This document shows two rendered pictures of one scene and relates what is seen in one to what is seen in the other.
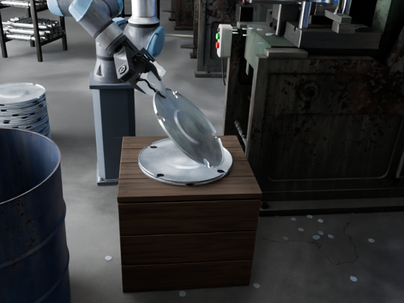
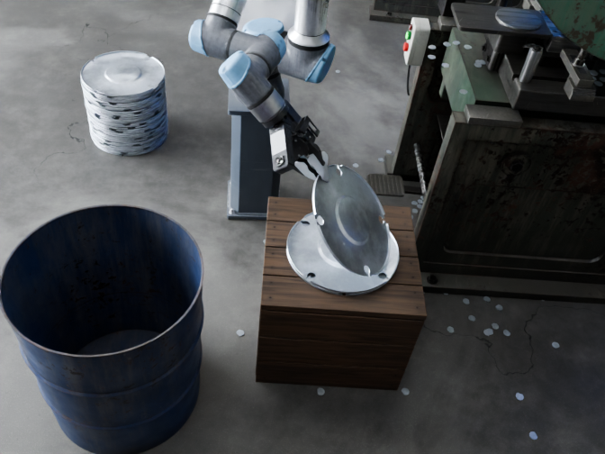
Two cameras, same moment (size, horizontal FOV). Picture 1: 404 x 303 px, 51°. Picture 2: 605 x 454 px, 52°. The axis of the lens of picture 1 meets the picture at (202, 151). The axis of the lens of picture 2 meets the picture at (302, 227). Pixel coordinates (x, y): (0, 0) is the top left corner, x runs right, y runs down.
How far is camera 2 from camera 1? 0.56 m
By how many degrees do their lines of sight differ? 18
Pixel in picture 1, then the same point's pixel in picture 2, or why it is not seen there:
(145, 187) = (293, 293)
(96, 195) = (227, 235)
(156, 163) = (307, 253)
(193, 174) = (349, 278)
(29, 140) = (164, 224)
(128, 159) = (274, 240)
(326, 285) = (485, 402)
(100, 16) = (257, 86)
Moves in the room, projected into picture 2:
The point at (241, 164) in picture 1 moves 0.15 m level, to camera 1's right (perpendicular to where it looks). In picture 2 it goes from (410, 263) to (467, 274)
